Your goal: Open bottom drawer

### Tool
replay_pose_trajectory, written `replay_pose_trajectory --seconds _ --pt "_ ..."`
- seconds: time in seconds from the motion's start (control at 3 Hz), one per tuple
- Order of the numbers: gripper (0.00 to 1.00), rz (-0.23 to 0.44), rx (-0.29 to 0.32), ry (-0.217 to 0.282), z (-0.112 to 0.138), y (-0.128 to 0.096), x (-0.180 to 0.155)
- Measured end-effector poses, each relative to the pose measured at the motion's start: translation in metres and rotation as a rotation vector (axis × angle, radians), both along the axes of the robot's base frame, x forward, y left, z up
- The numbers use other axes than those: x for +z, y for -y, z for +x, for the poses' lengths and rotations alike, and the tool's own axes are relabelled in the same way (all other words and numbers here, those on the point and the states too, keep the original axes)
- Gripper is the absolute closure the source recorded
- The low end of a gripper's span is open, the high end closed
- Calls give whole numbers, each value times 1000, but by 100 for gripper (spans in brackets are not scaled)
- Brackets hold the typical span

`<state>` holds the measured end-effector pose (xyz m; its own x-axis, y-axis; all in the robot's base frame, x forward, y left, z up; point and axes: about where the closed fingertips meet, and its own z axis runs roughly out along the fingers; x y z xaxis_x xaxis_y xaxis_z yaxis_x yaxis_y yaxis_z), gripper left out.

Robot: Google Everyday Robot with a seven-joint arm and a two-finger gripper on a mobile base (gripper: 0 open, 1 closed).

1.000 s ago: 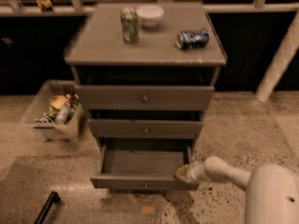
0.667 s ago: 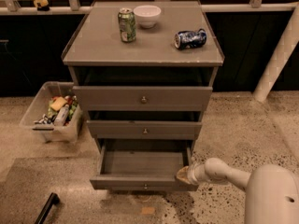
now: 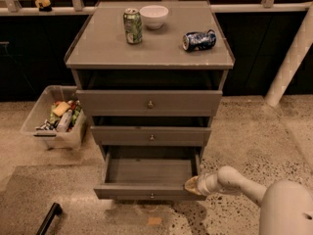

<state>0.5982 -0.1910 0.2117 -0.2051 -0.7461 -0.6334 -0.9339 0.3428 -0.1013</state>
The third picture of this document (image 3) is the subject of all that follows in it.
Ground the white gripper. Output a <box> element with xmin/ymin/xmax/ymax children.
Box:
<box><xmin>184</xmin><ymin>173</ymin><xmax>219</xmax><ymax>196</ymax></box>

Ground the grey bottom drawer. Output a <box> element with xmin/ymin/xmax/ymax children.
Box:
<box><xmin>94</xmin><ymin>151</ymin><xmax>203</xmax><ymax>201</ymax></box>

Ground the grey drawer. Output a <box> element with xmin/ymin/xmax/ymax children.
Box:
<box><xmin>91</xmin><ymin>126</ymin><xmax>211</xmax><ymax>147</ymax></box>
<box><xmin>76</xmin><ymin>90</ymin><xmax>222</xmax><ymax>117</ymax></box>
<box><xmin>94</xmin><ymin>151</ymin><xmax>203</xmax><ymax>201</ymax></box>

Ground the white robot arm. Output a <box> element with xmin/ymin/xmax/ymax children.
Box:
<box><xmin>184</xmin><ymin>165</ymin><xmax>313</xmax><ymax>235</ymax></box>

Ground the grey middle drawer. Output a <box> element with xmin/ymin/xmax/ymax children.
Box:
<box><xmin>91</xmin><ymin>126</ymin><xmax>211</xmax><ymax>147</ymax></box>

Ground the grey drawer cabinet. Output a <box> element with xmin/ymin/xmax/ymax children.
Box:
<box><xmin>64</xmin><ymin>0</ymin><xmax>236</xmax><ymax>168</ymax></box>

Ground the grey top drawer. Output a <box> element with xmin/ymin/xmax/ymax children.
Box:
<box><xmin>76</xmin><ymin>90</ymin><xmax>222</xmax><ymax>117</ymax></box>

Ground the white plastic bottle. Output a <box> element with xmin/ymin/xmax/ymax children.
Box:
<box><xmin>57</xmin><ymin>110</ymin><xmax>72</xmax><ymax>132</ymax></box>

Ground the blue crushed soda can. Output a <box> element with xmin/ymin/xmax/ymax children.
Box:
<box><xmin>182</xmin><ymin>29</ymin><xmax>217</xmax><ymax>52</ymax></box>

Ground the yellow sponge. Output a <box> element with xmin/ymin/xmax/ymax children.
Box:
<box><xmin>53</xmin><ymin>102</ymin><xmax>70</xmax><ymax>117</ymax></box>

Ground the clear plastic bin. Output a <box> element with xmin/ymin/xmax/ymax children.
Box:
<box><xmin>21</xmin><ymin>85</ymin><xmax>86</xmax><ymax>149</ymax></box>

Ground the white bowl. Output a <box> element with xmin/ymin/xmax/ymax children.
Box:
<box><xmin>140</xmin><ymin>5</ymin><xmax>169</xmax><ymax>29</ymax></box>

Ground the green soda can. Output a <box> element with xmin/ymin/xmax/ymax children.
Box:
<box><xmin>123</xmin><ymin>8</ymin><xmax>142</xmax><ymax>44</ymax></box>

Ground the white diagonal pillar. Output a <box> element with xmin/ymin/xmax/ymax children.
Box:
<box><xmin>264</xmin><ymin>5</ymin><xmax>313</xmax><ymax>107</ymax></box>

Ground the metal railing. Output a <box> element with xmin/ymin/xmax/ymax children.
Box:
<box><xmin>0</xmin><ymin>0</ymin><xmax>313</xmax><ymax>17</ymax></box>

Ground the black bar handle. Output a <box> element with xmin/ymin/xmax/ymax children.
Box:
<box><xmin>36</xmin><ymin>203</ymin><xmax>63</xmax><ymax>235</ymax></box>

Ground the yellow black object on rail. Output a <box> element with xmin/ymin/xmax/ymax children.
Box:
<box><xmin>35</xmin><ymin>0</ymin><xmax>52</xmax><ymax>12</ymax></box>

